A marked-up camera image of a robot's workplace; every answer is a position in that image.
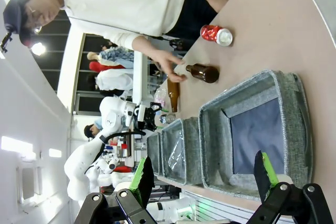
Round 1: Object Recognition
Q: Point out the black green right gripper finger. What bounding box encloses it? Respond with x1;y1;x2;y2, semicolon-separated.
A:
246;150;336;224

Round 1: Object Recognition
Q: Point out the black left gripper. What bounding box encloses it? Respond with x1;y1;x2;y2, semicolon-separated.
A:
75;102;161;224

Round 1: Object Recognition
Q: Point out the person's right forearm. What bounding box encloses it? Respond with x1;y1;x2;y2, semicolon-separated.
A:
132;35;158;61

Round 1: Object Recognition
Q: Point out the small grey fabric basket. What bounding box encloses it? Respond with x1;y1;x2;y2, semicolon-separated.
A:
146;131;165;177

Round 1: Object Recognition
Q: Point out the medium grey fabric basket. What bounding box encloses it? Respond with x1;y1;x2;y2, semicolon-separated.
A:
160;116;203;186

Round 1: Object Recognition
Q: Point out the large grey fabric basket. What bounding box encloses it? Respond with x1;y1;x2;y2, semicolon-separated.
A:
197;69;314;201

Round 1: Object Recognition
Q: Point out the crushed red soda can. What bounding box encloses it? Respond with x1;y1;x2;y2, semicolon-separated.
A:
199;24;234;47

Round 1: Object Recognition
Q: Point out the person's right hand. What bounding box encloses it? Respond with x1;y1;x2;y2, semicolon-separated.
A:
151;50;187;83

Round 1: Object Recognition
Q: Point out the crushed clear plastic bottle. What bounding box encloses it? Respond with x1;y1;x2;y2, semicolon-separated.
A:
167;129;186;172

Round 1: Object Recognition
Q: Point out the small clear plastic bottle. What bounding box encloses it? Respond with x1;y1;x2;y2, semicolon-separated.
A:
159;113;177;125

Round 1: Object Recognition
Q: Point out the bystander with black hair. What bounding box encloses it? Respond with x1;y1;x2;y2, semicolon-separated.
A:
83;118;103;138

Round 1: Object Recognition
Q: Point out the clear plastic bottle pink label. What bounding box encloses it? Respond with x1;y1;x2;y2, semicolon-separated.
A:
153;87;169;107

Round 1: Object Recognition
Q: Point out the tall amber glass bottle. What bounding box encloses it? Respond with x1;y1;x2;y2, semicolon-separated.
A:
166;78;181;113

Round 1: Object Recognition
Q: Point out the white pillar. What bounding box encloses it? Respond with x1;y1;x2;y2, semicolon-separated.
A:
132;50;144;104

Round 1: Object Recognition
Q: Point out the bystander in white coat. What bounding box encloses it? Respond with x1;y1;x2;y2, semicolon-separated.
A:
86;68;134;97

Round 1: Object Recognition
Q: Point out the short dark brown glass bottle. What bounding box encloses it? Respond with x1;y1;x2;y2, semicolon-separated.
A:
185;63;220;84

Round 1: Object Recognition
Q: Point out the bystander in red and blue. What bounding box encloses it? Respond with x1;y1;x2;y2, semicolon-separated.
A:
87;46;135;72

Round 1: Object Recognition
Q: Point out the round ceiling lamp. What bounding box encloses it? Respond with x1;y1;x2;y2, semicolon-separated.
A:
30;41;47;57

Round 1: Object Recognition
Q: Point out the person in white sweater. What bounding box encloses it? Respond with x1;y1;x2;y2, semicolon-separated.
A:
3;0;239;51

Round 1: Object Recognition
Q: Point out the dark baseball cap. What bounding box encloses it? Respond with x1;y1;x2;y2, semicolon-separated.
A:
3;0;44;48

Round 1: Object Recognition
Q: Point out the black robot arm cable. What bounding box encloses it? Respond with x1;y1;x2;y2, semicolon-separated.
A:
98;129;148;152

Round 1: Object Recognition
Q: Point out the black head-mounted camera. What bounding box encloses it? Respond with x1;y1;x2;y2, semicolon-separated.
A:
0;31;13;53

